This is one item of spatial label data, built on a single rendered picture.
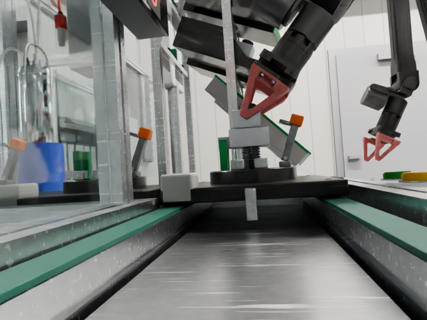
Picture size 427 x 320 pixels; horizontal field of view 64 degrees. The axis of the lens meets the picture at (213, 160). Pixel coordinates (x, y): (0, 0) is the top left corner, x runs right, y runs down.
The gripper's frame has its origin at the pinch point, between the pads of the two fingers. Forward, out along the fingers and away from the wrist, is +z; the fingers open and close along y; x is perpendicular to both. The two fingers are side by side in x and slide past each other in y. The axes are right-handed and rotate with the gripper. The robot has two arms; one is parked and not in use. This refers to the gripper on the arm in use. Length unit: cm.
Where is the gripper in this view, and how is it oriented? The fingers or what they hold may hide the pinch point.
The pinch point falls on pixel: (246, 115)
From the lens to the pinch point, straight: 56.3
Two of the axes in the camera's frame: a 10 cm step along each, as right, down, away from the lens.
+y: -1.5, -0.3, -9.9
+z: -5.8, 8.1, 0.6
